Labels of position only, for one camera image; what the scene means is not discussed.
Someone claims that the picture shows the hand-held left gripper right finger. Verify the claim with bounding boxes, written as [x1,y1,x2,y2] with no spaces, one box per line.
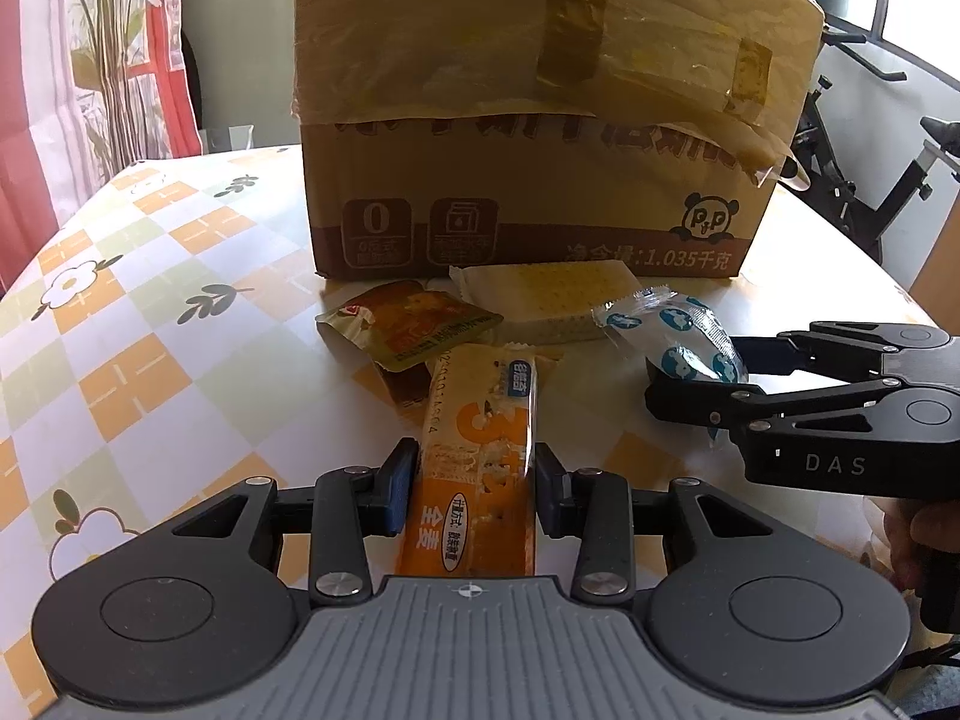
[532,442,782,608]

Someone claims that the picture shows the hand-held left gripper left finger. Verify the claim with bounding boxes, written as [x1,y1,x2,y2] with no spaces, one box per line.
[172,439,421,605]

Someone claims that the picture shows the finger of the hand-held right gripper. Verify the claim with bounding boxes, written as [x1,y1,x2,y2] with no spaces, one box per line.
[643,378,902,437]
[731,320,956,379]

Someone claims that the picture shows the blue white round packet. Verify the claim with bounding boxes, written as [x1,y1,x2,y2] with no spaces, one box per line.
[591,285,752,392]

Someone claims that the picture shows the orange snack bar packet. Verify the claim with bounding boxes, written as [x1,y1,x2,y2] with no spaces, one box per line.
[395,340,560,580]

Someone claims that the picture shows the plastic-wrapped cardboard box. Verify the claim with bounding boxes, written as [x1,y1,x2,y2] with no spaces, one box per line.
[289,0,827,283]

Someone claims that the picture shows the person's right hand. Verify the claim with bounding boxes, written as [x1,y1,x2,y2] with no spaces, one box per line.
[887,499,960,595]

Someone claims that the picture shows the brown snack packet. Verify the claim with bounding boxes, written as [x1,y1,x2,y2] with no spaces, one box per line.
[375,358,437,410]

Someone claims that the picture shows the cream cracker packet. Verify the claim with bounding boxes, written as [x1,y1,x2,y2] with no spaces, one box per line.
[448,259,648,347]

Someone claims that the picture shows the black exercise bike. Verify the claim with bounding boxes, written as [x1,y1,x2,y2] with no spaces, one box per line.
[780,22,960,272]

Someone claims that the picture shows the checked floral tablecloth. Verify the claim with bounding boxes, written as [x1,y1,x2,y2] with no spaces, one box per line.
[0,142,960,691]

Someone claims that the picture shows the red plant print curtain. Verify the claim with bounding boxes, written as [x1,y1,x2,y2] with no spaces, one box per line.
[0,0,205,235]

